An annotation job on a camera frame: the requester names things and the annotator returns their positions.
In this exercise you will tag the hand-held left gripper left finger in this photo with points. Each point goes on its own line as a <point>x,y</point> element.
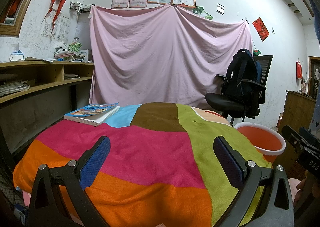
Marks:
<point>95,162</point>

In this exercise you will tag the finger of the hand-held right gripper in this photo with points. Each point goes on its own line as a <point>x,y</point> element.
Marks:
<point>310,138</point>
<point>293,140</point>

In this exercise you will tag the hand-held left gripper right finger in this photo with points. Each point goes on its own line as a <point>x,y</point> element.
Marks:
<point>228,162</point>

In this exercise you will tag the orange bucket with white rim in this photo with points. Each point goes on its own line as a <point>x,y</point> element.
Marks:
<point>260,139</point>

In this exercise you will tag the person's right hand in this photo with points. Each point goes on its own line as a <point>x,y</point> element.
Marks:
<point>302,184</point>

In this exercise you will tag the blue patterned cloth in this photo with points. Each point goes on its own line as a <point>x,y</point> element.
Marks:
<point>315,117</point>

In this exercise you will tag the wooden cabinet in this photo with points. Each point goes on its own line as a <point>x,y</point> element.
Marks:
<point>297,112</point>

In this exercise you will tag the pink bedding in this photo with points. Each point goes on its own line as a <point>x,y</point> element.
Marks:
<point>293,189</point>

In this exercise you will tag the blue illustrated workbook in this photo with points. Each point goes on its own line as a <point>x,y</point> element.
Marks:
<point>92,113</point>

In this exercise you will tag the multicoloured patchwork blanket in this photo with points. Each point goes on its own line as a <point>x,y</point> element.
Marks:
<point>150,152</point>

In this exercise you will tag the black office chair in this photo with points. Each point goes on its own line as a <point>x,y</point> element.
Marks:
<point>222,102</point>

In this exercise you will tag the red hanging charm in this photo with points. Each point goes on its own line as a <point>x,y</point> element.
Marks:
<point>299,69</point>

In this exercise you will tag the dark blue backpack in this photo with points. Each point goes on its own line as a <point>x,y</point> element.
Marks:
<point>241,77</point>

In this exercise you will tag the papers in shelf cubby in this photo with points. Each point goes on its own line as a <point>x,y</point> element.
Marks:
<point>71,76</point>

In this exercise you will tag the green red card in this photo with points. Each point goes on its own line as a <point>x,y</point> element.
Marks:
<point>256,52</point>

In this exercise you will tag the stack of books and papers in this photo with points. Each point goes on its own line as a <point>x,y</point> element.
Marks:
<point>70,57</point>

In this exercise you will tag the pile of newspapers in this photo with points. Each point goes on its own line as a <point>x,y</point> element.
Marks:
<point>13,89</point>

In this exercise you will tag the glass jar with green contents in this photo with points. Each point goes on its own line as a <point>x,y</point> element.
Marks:
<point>75,46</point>

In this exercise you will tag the white printed carton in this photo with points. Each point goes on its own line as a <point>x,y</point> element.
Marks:
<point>60,48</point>

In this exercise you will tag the pink hanging bed sheet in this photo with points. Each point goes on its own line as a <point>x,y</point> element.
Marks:
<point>162,62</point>

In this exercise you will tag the blue white tissue box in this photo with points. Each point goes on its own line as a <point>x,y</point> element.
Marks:
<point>17,56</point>

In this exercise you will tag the green photo print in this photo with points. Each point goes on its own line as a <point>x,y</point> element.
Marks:
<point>207,15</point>
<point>197,10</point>

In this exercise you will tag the black white photo print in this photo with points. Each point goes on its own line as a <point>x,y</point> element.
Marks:
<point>220,8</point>

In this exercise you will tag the wooden framed mirror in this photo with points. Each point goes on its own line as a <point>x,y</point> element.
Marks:
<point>22,9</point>

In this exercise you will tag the wooden door frame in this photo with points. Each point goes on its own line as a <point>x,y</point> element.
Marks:
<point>310,74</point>

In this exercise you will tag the red diamond wall poster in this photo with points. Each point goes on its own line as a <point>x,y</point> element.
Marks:
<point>260,29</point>

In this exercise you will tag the paper wall calendar sheet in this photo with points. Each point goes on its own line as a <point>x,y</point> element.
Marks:
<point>64,29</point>
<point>48,29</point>

